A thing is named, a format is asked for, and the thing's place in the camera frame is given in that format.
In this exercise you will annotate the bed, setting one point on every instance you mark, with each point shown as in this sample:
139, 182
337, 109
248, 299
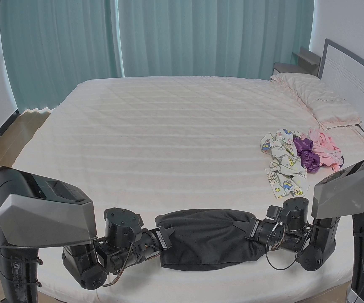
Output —
169, 131

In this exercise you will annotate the black T-shirt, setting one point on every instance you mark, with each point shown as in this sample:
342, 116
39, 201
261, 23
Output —
207, 238

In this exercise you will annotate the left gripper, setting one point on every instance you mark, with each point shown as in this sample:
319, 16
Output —
156, 240

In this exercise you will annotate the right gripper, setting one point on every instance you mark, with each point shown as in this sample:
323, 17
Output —
260, 230

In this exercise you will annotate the purple garment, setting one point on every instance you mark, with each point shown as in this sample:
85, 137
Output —
308, 156

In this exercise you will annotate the blue-green curtain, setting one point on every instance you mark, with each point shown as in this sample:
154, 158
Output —
216, 27
59, 43

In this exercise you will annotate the cream pillow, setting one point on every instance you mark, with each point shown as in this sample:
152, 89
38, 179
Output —
323, 99

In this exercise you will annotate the white printed garment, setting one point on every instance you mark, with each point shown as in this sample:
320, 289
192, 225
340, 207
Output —
281, 156

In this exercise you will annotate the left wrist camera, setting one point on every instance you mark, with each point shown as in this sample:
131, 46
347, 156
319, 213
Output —
140, 222

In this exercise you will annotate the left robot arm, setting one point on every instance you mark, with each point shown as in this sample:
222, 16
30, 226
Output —
43, 216

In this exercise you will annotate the grey bedside table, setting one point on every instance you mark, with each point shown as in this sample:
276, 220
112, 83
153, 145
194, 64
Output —
306, 57

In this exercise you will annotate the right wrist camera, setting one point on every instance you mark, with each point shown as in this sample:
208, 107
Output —
273, 212

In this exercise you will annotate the pink garment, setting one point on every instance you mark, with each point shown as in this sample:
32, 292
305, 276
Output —
327, 150

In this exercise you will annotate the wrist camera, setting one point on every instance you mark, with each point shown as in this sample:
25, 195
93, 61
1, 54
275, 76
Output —
273, 212
140, 222

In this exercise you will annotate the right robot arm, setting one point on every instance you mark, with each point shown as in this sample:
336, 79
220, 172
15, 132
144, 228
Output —
352, 194

